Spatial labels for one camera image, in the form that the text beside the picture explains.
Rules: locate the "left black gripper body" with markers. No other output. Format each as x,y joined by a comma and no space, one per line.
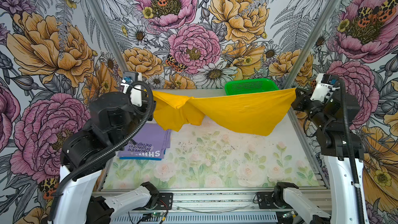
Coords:
138,112

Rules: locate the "aluminium front rail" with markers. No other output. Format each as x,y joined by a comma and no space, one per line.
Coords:
206,200

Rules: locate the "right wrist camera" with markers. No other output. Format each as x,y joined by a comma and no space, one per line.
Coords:
326,84

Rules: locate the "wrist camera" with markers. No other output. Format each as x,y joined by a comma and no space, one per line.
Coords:
132,87
326,84

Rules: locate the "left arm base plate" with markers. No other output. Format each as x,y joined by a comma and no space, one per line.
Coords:
165,201

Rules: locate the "left aluminium corner post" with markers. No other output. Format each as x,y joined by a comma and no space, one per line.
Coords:
100,17

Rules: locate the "aluminium corner post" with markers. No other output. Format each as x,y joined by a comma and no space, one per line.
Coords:
100,17
314,34

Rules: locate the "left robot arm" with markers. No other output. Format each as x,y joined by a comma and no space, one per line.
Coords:
115,118

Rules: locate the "right green circuit board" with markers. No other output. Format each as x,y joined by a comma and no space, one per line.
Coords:
290,214

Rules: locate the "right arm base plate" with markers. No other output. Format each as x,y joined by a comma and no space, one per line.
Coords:
265,200

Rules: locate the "green plastic basket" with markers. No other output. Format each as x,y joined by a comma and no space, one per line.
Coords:
250,86

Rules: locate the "right aluminium corner post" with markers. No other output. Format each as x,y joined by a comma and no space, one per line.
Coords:
314,34

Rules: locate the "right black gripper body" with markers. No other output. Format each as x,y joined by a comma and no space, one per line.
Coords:
313,109

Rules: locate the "yellow t shirt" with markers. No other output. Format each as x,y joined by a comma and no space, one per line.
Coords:
256,113

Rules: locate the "green circuit board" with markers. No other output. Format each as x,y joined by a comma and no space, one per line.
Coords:
290,214
158,215

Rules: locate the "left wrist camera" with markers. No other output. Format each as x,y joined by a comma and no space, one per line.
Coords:
132,87

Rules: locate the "folded purple t shirt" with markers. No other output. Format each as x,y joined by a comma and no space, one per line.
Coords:
150,143

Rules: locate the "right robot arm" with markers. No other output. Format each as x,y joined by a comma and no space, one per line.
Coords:
343,155

